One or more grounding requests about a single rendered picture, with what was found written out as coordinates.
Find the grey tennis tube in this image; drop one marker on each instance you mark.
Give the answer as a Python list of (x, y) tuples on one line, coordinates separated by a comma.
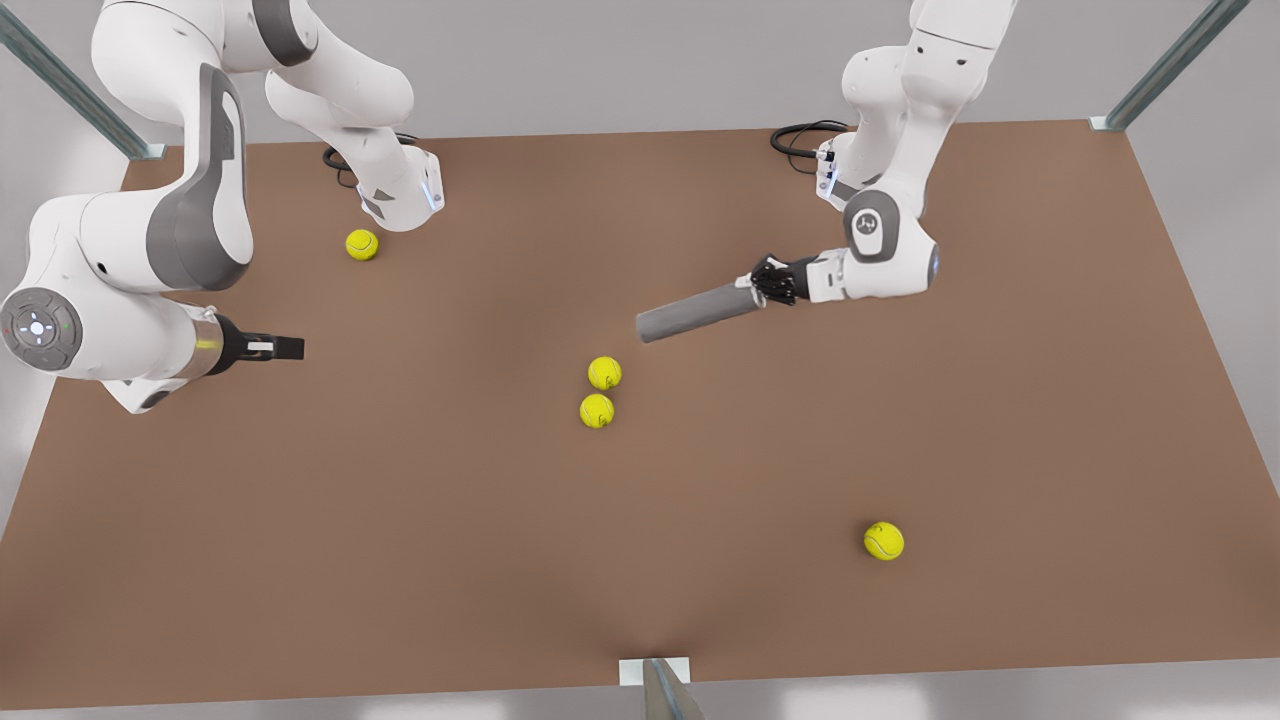
[(698, 312)]

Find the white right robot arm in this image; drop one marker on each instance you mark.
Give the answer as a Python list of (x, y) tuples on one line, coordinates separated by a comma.
[(200, 200)]

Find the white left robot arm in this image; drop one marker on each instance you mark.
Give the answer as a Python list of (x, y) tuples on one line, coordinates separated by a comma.
[(885, 240)]

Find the yellow tennis ball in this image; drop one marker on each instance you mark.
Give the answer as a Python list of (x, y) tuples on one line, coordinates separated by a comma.
[(604, 373), (597, 411), (884, 541), (362, 245)]

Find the silver frame post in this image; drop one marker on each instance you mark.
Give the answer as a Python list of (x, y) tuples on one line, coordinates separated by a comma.
[(1170, 62), (75, 85), (662, 688)]

